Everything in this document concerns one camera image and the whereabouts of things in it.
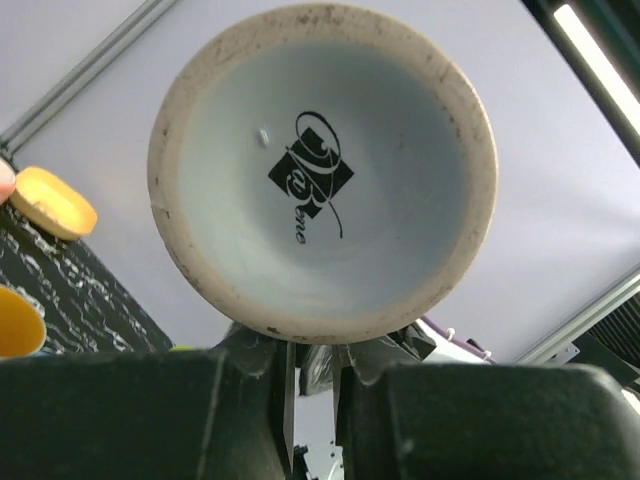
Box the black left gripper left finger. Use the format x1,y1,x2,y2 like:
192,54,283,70
1,348,291,479

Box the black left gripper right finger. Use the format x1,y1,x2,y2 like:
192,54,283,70
334,344,639,479

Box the pale blue-grey mug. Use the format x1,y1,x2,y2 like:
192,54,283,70
147,3,498,344

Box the pink mug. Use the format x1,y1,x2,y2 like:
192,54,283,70
0,158,16,204

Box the orange-inside blue floral mug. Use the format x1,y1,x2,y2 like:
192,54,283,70
1,286,47,360

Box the lime green plate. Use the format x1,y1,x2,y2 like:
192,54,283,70
169,345,202,352

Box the yellow square dish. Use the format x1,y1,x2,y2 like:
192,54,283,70
9,166,98,241

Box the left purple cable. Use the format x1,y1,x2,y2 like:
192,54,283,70
419,314,494,361

